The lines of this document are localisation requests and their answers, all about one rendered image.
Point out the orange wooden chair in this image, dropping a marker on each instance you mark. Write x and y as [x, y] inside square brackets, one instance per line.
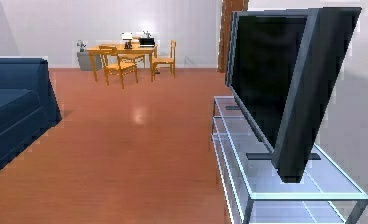
[167, 60]
[120, 67]

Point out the black box appliance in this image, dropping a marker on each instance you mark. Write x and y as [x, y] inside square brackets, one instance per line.
[147, 41]

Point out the orange wooden dining table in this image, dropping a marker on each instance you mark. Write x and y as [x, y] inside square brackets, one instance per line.
[132, 50]

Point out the black flat television set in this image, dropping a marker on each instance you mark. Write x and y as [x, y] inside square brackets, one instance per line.
[268, 83]

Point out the brown wooden room door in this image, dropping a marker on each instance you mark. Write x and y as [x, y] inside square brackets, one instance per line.
[227, 33]

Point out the white shade table lamp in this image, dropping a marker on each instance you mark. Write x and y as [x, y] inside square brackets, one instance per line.
[127, 39]

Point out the grey square planter box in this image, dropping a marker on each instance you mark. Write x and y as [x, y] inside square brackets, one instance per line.
[87, 61]

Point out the small grey house plant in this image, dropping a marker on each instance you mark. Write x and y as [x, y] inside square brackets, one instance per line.
[81, 45]

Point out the glass television stand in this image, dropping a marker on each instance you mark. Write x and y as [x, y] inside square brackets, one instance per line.
[292, 186]

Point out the dark blue sofa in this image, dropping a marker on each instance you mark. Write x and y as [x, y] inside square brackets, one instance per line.
[15, 106]

